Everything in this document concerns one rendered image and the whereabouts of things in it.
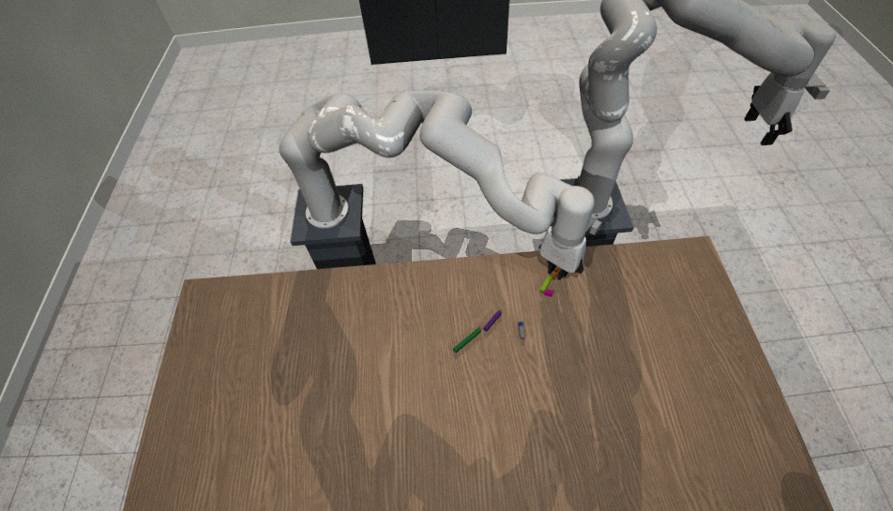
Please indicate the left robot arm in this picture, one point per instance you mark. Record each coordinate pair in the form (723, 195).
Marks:
(604, 81)

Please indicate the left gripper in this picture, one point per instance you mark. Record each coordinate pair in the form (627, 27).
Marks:
(773, 101)

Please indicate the purple rod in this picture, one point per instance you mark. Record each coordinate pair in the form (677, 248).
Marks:
(492, 320)

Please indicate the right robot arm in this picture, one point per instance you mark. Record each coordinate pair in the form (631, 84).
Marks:
(445, 132)

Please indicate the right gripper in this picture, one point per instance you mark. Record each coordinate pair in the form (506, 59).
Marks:
(567, 258)

